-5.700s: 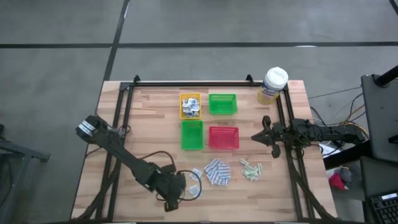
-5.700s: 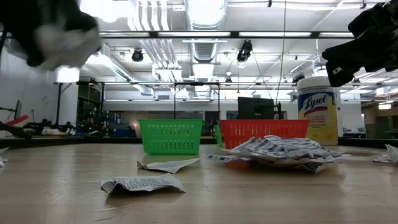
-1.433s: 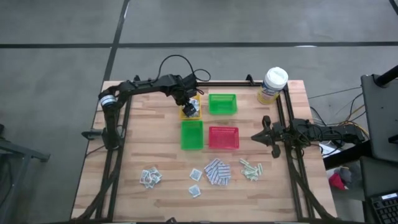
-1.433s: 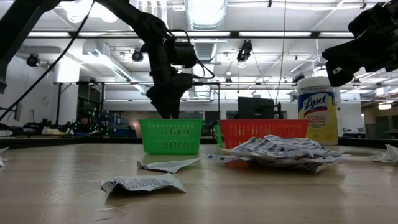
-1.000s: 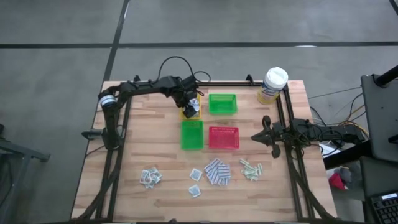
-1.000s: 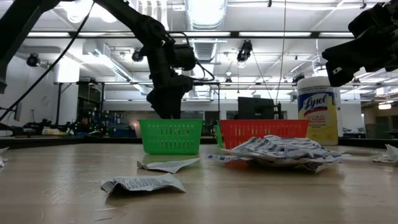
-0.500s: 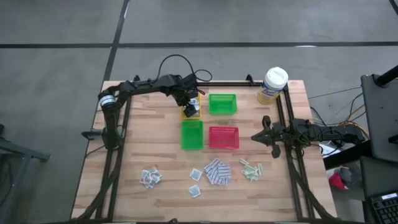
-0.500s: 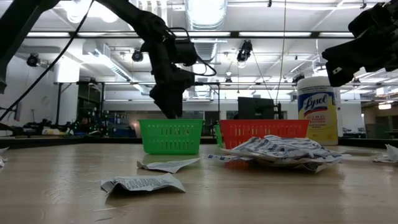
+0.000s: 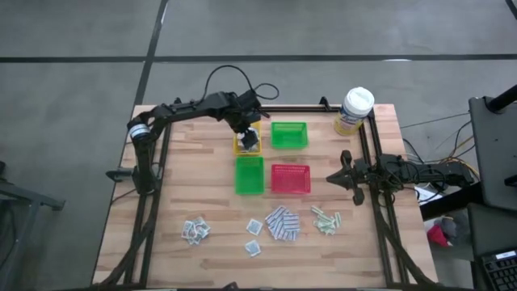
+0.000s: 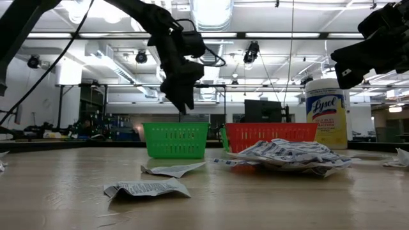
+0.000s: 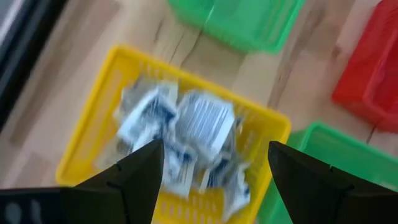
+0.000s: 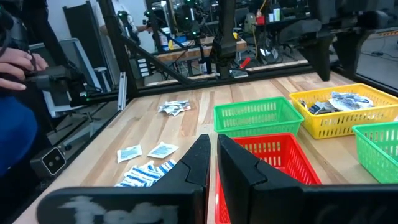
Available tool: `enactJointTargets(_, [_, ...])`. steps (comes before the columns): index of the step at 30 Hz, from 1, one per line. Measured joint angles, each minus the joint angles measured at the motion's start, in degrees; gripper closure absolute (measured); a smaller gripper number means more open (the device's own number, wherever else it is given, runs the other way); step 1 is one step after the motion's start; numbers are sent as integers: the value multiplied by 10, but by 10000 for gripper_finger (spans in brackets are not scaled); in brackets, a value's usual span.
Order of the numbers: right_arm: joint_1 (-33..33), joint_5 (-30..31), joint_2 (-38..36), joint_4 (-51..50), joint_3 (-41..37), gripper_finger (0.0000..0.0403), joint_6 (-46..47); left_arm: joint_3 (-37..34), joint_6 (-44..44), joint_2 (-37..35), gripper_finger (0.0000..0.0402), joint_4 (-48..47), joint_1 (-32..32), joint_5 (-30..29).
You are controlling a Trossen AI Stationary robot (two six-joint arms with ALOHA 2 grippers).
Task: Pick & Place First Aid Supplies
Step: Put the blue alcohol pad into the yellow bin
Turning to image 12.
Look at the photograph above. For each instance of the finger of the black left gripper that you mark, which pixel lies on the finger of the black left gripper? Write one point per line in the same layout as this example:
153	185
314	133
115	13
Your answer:
321	53
349	46

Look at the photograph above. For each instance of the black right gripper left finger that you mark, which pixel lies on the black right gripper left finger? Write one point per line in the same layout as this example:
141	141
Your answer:
140	205

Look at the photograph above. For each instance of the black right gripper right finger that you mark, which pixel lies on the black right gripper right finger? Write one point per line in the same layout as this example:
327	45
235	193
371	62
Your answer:
280	205

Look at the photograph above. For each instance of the black background robot arm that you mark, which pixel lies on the black background robot arm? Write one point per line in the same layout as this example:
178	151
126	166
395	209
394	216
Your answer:
186	18

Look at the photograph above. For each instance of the white blue-striped bandage wrapper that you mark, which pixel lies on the white blue-striped bandage wrapper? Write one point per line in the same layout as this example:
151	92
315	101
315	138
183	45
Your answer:
124	183
166	166
141	174

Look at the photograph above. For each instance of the red plastic basket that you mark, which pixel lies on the red plastic basket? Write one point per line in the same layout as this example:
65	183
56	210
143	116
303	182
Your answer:
280	152

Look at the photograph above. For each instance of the yellow plastic basket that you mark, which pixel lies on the yellow plastic basket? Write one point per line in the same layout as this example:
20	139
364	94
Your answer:
342	124

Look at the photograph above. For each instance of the red tool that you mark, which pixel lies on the red tool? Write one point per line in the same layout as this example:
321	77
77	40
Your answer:
245	63

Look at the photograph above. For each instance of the green plastic basket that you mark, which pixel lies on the green plastic basket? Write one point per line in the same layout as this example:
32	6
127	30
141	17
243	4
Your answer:
379	149
258	116

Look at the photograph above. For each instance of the silver aluminium bar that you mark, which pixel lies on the silver aluminium bar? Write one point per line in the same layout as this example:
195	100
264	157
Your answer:
122	93

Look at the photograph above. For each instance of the wooden background table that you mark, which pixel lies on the wooden background table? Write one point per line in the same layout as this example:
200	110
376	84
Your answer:
192	53

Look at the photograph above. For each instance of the white socket strip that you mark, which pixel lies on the white socket strip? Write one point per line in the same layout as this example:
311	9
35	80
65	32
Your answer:
143	67

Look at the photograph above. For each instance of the person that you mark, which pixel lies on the person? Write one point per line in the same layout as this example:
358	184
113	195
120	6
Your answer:
15	130

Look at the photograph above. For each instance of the black upright panel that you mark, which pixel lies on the black upright panel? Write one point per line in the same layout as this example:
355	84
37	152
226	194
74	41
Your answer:
84	31

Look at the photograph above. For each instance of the person's hand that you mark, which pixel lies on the person's hand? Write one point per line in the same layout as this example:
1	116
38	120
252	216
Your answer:
15	62

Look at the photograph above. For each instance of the grey table-level camera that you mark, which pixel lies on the grey table-level camera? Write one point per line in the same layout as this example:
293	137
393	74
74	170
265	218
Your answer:
53	160

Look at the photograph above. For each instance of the black metal table frame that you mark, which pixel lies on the black metal table frame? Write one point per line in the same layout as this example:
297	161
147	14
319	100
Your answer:
186	86

